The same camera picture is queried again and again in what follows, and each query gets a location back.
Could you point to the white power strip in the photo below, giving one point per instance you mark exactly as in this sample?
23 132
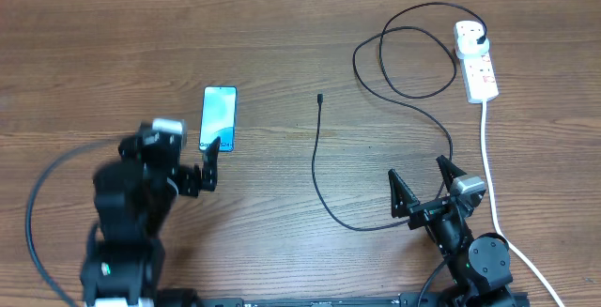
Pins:
478 73

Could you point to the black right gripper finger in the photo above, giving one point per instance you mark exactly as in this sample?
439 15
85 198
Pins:
403 200
449 171

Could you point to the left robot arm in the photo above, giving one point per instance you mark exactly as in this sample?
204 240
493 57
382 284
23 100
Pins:
133 197

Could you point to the white charger plug adapter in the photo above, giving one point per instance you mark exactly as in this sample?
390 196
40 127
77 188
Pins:
467 45

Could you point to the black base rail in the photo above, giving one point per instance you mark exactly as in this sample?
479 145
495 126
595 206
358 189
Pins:
402 300

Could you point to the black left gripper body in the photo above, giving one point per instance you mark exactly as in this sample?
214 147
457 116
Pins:
190 185

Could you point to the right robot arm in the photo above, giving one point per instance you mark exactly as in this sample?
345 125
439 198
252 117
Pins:
480 267

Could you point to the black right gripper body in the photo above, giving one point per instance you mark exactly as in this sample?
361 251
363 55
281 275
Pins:
426 213

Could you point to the blue Galaxy smartphone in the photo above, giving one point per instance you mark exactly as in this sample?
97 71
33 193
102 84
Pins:
219 117

